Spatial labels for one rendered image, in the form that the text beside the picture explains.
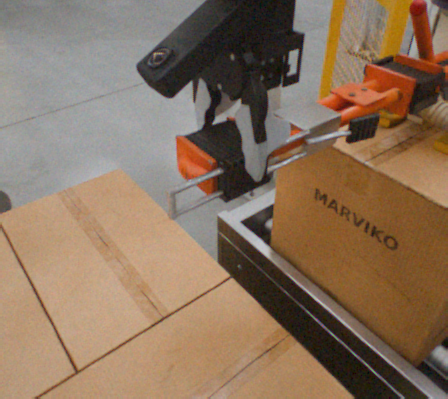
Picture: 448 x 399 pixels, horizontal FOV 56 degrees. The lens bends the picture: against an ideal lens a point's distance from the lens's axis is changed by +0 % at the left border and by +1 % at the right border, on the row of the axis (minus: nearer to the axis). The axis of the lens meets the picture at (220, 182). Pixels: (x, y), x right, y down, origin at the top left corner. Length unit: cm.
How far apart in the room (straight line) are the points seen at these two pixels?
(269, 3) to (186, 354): 71
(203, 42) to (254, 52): 6
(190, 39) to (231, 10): 4
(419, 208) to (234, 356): 47
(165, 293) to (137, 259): 14
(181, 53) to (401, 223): 51
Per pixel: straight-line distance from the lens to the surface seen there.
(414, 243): 77
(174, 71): 37
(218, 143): 47
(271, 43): 42
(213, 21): 39
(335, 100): 63
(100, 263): 113
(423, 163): 79
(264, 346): 95
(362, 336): 93
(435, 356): 104
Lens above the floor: 135
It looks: 37 degrees down
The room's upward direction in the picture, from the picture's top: straight up
